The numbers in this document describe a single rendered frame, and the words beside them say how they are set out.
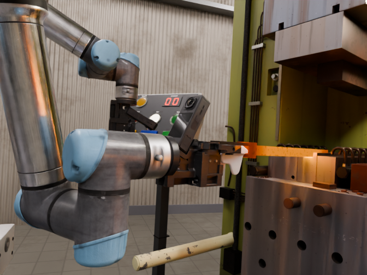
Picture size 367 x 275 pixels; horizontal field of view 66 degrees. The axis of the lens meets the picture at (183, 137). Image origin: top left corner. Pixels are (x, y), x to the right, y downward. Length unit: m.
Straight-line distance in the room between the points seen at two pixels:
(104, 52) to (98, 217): 0.49
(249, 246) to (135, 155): 0.59
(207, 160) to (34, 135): 0.28
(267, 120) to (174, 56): 2.91
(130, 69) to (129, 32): 2.91
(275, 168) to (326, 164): 0.15
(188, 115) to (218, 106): 3.49
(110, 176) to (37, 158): 0.13
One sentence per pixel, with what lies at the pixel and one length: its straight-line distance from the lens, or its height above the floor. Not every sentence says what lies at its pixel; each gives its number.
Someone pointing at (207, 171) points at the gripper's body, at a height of 0.96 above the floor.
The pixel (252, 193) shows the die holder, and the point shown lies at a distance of 0.88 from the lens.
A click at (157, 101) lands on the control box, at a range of 1.18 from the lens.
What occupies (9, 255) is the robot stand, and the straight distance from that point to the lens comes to 0.86.
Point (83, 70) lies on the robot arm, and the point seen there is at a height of 1.21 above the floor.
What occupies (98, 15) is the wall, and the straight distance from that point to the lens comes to 3.89.
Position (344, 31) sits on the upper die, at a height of 1.31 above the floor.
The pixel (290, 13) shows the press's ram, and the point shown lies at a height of 1.41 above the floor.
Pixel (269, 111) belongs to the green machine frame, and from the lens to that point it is 1.09.
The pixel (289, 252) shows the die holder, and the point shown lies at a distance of 0.84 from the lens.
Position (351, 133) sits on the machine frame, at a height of 1.08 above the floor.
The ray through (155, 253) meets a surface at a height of 0.64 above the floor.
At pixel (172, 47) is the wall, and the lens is 3.91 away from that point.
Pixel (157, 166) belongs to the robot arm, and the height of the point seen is 0.97.
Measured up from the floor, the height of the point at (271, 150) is 1.00.
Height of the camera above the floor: 1.02
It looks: level
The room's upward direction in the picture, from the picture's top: 3 degrees clockwise
